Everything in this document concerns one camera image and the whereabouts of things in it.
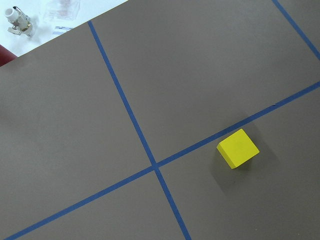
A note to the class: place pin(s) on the yellow cube block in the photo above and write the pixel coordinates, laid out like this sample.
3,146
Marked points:
237,149

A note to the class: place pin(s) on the red cylinder object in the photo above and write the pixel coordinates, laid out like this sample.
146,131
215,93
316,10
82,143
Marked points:
6,56

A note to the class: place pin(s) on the small white metal fitting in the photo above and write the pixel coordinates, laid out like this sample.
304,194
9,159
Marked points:
21,23

